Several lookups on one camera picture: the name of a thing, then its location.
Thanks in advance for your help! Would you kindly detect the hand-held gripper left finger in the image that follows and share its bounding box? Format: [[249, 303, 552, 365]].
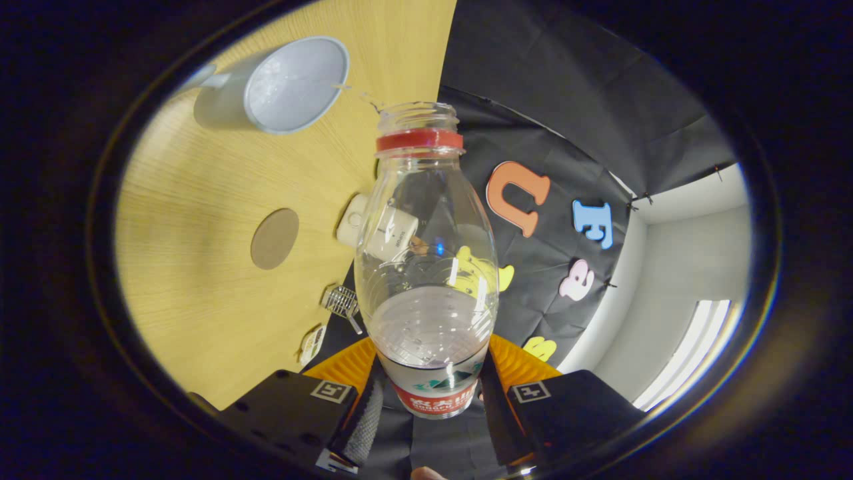
[[217, 337, 387, 475]]

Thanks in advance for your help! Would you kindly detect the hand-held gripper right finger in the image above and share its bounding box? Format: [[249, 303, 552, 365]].
[[480, 333, 646, 471]]

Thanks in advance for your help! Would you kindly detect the clear plastic juice bottle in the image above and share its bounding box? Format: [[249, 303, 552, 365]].
[[353, 101, 500, 419]]

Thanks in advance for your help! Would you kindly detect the round brown coaster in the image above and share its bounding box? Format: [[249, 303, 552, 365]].
[[250, 208, 301, 271]]

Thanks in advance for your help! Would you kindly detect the white cup with handle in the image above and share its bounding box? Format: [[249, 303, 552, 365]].
[[177, 35, 351, 135]]

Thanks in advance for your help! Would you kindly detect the white divided seed dish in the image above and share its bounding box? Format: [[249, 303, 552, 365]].
[[298, 325, 327, 367]]

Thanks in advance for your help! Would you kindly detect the ceiling light panel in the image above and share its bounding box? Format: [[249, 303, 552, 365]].
[[632, 300, 734, 411]]

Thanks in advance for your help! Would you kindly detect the wooden table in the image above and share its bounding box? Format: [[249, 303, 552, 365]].
[[115, 0, 459, 411]]

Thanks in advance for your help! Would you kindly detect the metal wire utensil holder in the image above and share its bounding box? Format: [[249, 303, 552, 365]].
[[320, 285, 364, 335]]

